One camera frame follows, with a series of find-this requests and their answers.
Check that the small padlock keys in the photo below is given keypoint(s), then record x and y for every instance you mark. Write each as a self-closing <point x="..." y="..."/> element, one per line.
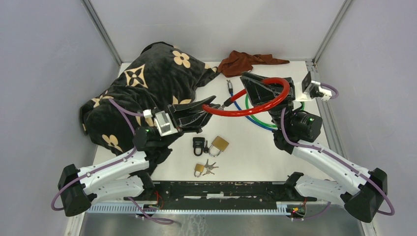
<point x="209" y="168"/>

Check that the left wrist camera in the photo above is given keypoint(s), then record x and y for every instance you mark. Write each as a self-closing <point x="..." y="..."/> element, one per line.
<point x="164" y="124"/>

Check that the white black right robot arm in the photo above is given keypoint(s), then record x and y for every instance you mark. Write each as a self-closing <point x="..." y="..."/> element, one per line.
<point x="358" y="190"/>

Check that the black padlock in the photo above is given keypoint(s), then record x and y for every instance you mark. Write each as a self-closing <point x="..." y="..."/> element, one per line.
<point x="198" y="145"/>

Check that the blue cable lock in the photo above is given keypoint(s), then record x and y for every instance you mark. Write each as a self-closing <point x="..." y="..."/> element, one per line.
<point x="247" y="117"/>

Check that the black floral patterned blanket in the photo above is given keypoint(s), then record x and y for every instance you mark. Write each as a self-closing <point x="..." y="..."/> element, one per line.
<point x="162" y="75"/>

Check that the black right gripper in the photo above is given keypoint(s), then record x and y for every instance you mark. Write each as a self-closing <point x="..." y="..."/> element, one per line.
<point x="259" y="92"/>

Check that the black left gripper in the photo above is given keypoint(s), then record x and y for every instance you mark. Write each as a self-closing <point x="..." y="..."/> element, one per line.
<point x="194" y="122"/>

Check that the white slotted cable duct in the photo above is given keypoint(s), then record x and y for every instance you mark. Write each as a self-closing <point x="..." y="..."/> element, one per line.
<point x="131" y="208"/>

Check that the green cable lock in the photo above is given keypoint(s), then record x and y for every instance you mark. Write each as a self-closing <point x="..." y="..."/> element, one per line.
<point x="301" y="108"/>

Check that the red cable lock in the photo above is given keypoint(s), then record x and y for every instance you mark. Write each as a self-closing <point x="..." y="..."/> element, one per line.
<point x="255" y="109"/>

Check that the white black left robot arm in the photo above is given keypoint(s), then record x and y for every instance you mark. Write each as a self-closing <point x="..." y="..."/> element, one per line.
<point x="128" y="174"/>

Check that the brown crumpled cloth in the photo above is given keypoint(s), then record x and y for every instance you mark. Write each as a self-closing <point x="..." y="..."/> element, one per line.
<point x="238" y="62"/>

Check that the small brass padlock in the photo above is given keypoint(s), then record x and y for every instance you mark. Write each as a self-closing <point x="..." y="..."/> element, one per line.
<point x="198" y="170"/>

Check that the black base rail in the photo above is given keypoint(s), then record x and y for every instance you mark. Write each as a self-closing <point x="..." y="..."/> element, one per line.
<point x="216" y="195"/>

